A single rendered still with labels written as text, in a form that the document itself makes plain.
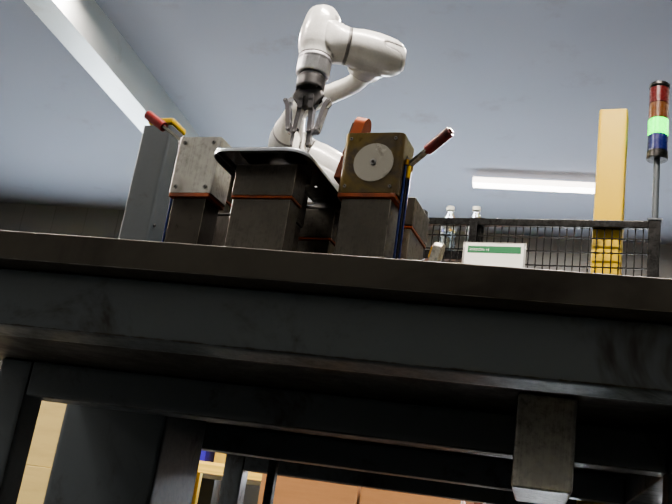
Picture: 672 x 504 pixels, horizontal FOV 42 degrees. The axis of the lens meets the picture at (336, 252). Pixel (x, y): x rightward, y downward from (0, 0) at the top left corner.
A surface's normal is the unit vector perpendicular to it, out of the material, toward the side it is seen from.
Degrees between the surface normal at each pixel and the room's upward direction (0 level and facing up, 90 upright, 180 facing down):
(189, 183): 90
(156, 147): 90
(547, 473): 90
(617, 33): 180
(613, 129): 90
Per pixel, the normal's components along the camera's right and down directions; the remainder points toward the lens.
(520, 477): -0.21, -0.33
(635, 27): -0.14, 0.94
